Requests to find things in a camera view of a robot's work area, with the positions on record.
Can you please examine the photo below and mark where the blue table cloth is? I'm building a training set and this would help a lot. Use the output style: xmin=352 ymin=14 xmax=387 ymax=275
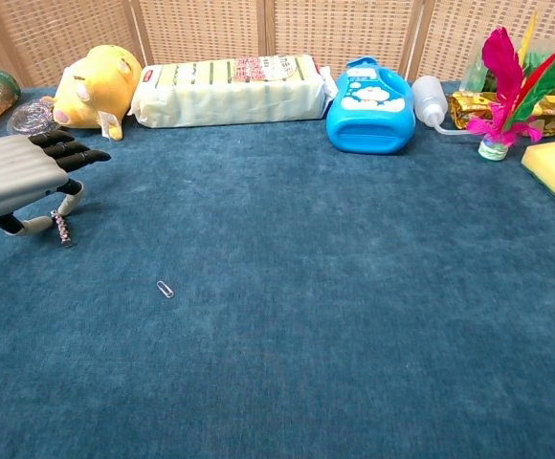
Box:
xmin=0 ymin=79 xmax=555 ymax=459

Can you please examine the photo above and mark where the beaded bracelet strip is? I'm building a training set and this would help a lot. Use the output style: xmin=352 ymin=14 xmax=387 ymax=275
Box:
xmin=50 ymin=208 xmax=74 ymax=249

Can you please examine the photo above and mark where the blue detergent bottle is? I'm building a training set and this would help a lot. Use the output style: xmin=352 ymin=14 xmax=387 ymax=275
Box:
xmin=325 ymin=55 xmax=416 ymax=156

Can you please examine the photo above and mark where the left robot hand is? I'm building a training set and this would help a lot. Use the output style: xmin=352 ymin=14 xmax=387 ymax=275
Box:
xmin=0 ymin=129 xmax=113 ymax=237

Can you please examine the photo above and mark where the white squeeze wash bottle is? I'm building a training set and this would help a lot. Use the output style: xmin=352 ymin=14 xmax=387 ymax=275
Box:
xmin=411 ymin=75 xmax=481 ymax=138

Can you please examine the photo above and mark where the clear green plastic bag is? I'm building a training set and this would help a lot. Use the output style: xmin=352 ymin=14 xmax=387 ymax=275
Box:
xmin=458 ymin=35 xmax=555 ymax=96

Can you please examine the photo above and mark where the feather shuttlecock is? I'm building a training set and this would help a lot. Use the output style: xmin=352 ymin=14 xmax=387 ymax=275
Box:
xmin=465 ymin=11 xmax=555 ymax=163

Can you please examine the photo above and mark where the gold foil package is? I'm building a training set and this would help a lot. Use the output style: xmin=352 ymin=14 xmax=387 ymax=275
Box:
xmin=448 ymin=91 xmax=555 ymax=139

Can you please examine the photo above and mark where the yellow plush toy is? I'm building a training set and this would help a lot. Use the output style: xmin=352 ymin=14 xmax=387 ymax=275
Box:
xmin=52 ymin=44 xmax=144 ymax=142

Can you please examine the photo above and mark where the packaged yellow sponge pack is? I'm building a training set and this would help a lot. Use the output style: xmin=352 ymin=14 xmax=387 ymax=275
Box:
xmin=127 ymin=54 xmax=339 ymax=130

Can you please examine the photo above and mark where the woven folding screen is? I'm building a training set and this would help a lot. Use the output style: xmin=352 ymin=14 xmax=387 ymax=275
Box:
xmin=0 ymin=0 xmax=555 ymax=89

